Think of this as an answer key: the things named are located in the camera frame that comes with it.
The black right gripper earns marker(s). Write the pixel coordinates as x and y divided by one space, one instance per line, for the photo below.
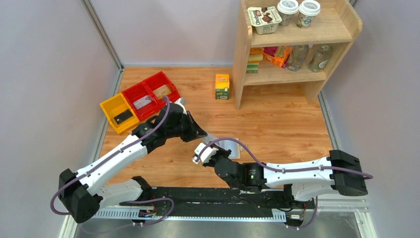
214 157

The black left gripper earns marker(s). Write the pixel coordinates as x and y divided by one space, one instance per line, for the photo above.
189 127

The grey credit card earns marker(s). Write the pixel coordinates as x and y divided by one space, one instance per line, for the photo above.
208 139

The grey translucent card holder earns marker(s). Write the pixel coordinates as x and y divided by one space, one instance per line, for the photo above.
231 145

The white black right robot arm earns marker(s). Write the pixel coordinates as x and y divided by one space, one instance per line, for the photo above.
338 173

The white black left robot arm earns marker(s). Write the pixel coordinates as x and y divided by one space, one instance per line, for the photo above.
84 192

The gold credit card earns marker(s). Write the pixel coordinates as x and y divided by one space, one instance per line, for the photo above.
163 90

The silver credit card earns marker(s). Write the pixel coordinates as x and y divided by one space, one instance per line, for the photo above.
142 102

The black credit card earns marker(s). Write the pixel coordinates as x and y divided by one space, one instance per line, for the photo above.
123 116

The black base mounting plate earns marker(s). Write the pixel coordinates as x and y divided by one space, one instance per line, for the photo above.
221 202

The yellow green juice carton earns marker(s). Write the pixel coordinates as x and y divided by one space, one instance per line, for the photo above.
222 86

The red far plastic bin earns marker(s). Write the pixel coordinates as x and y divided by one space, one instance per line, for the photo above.
159 79

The red plastic bin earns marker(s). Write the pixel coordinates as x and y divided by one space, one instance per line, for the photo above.
159 79
136 92

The red middle plastic bin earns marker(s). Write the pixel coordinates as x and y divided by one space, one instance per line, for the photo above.
136 92

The yellow plastic bin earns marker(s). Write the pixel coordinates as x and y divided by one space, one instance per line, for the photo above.
114 106

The yellow green sponge stack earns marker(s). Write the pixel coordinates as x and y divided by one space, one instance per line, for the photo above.
255 57

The orange snack box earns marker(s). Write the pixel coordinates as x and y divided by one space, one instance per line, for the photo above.
277 56

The wooden shelf unit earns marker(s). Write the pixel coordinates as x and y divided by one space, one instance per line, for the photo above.
337 24

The left clear plastic bottle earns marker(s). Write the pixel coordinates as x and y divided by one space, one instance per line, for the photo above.
297 57

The clear plastic bottle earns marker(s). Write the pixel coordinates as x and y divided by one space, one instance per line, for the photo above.
321 57
297 57

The Chobani yogurt cup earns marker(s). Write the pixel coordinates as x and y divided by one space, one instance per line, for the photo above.
265 20

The right clear plastic bottle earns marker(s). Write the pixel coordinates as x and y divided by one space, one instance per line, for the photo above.
321 57

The left white-lidded paper cup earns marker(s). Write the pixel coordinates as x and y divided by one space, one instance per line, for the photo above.
286 10

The white-lidded paper cup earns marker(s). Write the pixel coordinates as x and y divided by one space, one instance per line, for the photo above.
308 10
286 10

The right white-lidded paper cup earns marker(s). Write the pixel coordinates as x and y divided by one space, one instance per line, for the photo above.
308 10

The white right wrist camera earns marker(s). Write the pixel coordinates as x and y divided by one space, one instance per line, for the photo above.
203 155

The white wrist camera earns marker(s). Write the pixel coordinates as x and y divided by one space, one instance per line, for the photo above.
181 102
203 155

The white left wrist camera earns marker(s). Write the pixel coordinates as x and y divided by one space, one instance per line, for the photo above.
181 102

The aluminium frame rail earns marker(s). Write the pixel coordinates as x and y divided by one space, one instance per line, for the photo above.
145 213

